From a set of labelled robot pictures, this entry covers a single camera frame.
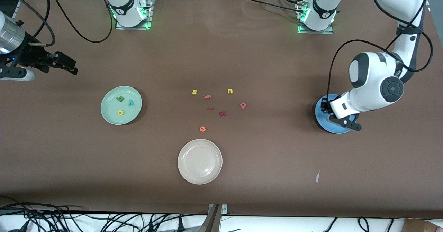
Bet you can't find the blue plate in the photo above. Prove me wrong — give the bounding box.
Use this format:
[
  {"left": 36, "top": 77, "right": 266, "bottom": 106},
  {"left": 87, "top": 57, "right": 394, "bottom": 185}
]
[{"left": 315, "top": 94, "right": 357, "bottom": 134}]

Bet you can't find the light green plate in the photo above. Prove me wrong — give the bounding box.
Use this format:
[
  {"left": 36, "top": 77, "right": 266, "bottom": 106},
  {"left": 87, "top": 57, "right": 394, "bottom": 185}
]
[{"left": 100, "top": 86, "right": 143, "bottom": 126}]

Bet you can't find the brown table cover sheet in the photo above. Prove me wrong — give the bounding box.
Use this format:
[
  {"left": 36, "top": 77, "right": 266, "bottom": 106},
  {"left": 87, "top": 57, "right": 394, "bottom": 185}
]
[{"left": 0, "top": 0, "right": 443, "bottom": 219}]

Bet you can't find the brown cardboard box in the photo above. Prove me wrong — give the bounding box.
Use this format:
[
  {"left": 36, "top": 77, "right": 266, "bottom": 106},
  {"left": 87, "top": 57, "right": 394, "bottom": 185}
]
[{"left": 403, "top": 218, "right": 443, "bottom": 232}]

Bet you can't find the cream white plate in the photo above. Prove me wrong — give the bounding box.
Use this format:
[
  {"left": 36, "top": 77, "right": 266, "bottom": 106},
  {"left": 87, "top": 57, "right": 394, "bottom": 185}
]
[{"left": 177, "top": 139, "right": 223, "bottom": 185}]

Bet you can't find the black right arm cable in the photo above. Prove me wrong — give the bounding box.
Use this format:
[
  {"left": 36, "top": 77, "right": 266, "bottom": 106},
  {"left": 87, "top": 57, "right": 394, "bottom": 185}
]
[{"left": 0, "top": 0, "right": 115, "bottom": 47}]

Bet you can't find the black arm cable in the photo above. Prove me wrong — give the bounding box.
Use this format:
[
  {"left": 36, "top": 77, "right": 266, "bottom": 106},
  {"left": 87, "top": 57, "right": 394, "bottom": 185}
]
[
  {"left": 326, "top": 0, "right": 434, "bottom": 98},
  {"left": 0, "top": 0, "right": 115, "bottom": 47}
]

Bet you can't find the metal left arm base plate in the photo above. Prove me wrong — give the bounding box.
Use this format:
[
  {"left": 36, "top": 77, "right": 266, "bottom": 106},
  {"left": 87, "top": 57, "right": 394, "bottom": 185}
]
[{"left": 296, "top": 2, "right": 334, "bottom": 35}]

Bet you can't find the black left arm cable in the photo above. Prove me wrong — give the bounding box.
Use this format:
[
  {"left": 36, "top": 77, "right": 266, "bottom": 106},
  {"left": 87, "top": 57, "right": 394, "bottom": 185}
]
[{"left": 326, "top": 0, "right": 434, "bottom": 98}]

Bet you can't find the metal table edge bracket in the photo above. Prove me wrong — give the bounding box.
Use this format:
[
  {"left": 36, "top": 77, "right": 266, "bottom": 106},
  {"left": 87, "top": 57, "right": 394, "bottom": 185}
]
[{"left": 208, "top": 204, "right": 228, "bottom": 232}]

